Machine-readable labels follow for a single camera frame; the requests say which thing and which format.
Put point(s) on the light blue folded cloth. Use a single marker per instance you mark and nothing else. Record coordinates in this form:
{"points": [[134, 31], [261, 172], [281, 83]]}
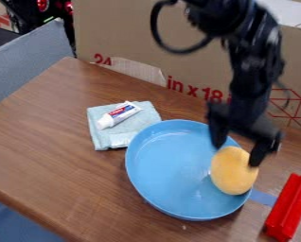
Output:
{"points": [[118, 136]]}

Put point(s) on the yellow ball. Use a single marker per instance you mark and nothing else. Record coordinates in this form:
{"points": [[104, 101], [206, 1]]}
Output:
{"points": [[231, 174]]}

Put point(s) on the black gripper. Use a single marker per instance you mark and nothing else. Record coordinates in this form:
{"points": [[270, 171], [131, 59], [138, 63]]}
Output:
{"points": [[243, 117]]}

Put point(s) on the white toothpaste tube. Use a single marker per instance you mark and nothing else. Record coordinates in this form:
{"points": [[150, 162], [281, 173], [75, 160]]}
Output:
{"points": [[114, 117]]}

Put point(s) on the brown cardboard box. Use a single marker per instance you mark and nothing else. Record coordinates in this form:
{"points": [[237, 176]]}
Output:
{"points": [[112, 31]]}

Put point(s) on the blue tape strip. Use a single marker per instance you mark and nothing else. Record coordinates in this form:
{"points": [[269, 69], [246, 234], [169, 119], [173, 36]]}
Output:
{"points": [[262, 197]]}

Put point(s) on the red plastic block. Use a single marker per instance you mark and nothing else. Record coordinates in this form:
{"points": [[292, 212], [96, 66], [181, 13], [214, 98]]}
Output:
{"points": [[284, 217]]}

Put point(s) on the blue plate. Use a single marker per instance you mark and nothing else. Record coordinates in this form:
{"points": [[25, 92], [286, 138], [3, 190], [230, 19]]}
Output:
{"points": [[167, 163]]}

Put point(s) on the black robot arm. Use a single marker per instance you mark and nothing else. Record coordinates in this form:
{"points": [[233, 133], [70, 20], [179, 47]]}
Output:
{"points": [[250, 36]]}

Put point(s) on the black machine with lights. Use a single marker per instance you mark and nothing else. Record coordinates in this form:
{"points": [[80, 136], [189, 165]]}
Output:
{"points": [[29, 14]]}

